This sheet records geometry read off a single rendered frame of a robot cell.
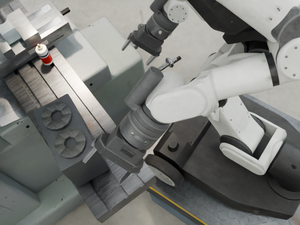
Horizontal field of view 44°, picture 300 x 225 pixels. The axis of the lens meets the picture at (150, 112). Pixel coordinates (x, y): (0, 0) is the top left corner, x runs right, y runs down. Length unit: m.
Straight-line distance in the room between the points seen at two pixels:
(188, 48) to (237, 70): 1.87
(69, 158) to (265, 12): 0.67
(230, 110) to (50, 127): 0.66
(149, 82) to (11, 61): 0.82
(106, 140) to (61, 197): 1.25
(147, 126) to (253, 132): 0.81
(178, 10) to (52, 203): 1.30
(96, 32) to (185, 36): 1.02
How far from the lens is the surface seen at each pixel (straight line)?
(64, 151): 1.07
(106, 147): 0.83
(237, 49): 1.07
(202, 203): 1.76
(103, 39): 1.73
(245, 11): 0.67
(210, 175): 1.62
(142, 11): 2.80
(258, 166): 1.49
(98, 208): 1.21
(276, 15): 0.67
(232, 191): 1.61
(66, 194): 2.06
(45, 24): 1.50
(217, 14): 0.84
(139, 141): 0.78
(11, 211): 1.96
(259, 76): 0.72
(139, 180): 1.22
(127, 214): 2.18
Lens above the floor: 2.12
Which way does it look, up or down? 64 degrees down
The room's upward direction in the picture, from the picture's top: 11 degrees counter-clockwise
